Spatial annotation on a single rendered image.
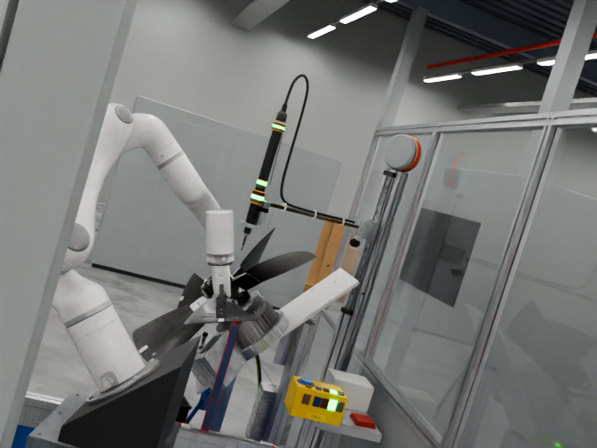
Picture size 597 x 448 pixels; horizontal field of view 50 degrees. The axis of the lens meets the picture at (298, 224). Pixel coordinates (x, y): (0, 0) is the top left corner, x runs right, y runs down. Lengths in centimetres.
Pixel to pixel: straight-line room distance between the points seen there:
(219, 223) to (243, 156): 590
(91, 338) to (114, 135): 53
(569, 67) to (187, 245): 499
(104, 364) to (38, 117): 128
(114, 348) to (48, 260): 125
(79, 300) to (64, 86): 126
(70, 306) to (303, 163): 655
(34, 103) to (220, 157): 742
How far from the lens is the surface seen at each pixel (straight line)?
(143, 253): 781
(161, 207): 774
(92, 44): 36
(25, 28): 36
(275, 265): 223
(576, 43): 852
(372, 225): 264
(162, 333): 231
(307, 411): 196
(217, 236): 193
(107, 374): 161
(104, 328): 160
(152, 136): 191
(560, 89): 836
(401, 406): 243
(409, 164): 269
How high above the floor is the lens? 164
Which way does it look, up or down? 4 degrees down
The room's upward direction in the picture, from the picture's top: 17 degrees clockwise
